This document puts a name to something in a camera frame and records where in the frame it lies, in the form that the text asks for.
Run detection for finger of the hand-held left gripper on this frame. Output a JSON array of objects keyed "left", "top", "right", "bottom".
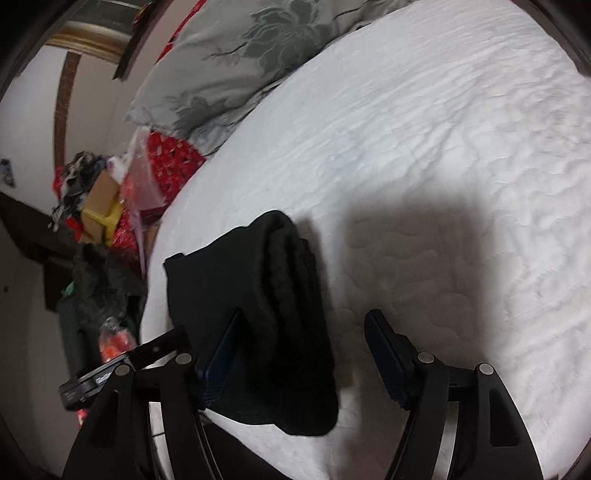
[{"left": 130, "top": 325, "right": 191, "bottom": 371}]

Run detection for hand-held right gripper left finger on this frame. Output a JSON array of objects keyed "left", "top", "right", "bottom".
[{"left": 62, "top": 307, "right": 245, "bottom": 480}]

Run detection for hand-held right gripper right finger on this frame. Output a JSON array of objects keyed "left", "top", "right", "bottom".
[{"left": 364, "top": 309, "right": 544, "bottom": 480}]

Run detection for black pants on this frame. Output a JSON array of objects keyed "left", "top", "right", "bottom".
[{"left": 163, "top": 210, "right": 341, "bottom": 437}]

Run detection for red snack packet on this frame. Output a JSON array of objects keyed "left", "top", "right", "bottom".
[{"left": 98, "top": 318, "right": 140, "bottom": 364}]

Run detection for yellow box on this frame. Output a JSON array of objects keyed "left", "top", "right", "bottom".
[{"left": 80, "top": 200, "right": 126, "bottom": 246}]

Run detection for clear plastic bag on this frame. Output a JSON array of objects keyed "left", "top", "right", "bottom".
[{"left": 121, "top": 127, "right": 166, "bottom": 214}]

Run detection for brown cardboard box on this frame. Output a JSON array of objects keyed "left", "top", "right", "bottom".
[{"left": 85, "top": 170, "right": 119, "bottom": 214}]

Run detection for dark wooden nightstand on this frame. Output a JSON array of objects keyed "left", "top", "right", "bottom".
[{"left": 0, "top": 191, "right": 85, "bottom": 315}]

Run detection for pile of mixed clothes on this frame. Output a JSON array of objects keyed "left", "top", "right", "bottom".
[{"left": 50, "top": 151, "right": 112, "bottom": 220}]

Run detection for red patterned bedsheet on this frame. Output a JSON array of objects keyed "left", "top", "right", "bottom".
[{"left": 113, "top": 130, "right": 207, "bottom": 252}]

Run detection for white quilted mattress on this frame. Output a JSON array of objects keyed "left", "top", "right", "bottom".
[{"left": 139, "top": 0, "right": 591, "bottom": 480}]

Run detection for grey floral pillow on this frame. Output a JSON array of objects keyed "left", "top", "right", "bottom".
[{"left": 124, "top": 0, "right": 416, "bottom": 156}]

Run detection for dark wooden headboard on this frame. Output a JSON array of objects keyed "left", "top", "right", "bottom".
[{"left": 115, "top": 0, "right": 158, "bottom": 82}]

